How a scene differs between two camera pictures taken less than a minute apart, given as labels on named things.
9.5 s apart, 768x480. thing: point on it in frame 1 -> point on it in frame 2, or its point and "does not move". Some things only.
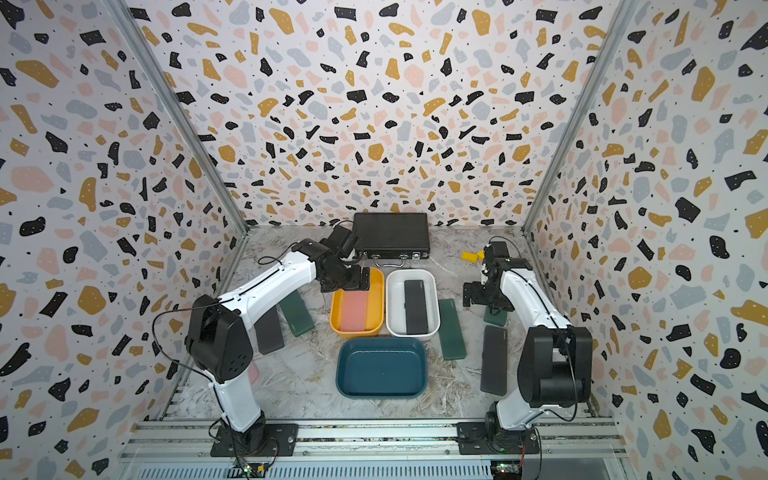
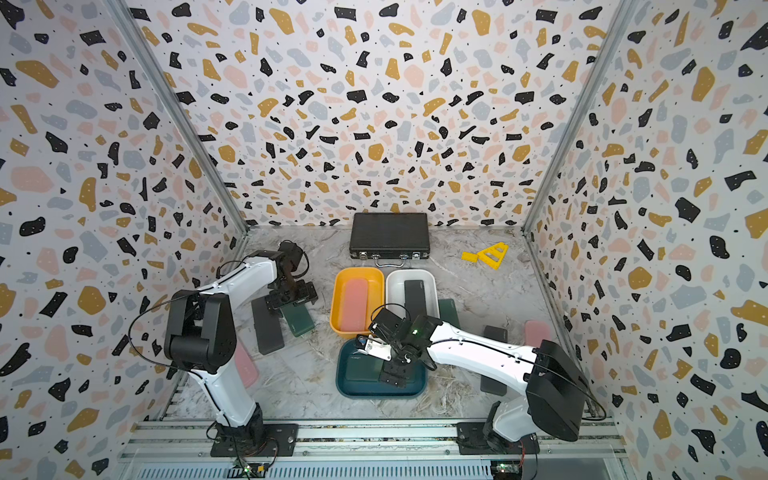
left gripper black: [356, 284] -> [306, 292]
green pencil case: [499, 318] -> [362, 367]
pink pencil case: [354, 311] does not move
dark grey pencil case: [415, 308] does not move
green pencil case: [297, 314] does not move
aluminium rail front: [375, 450] does not move
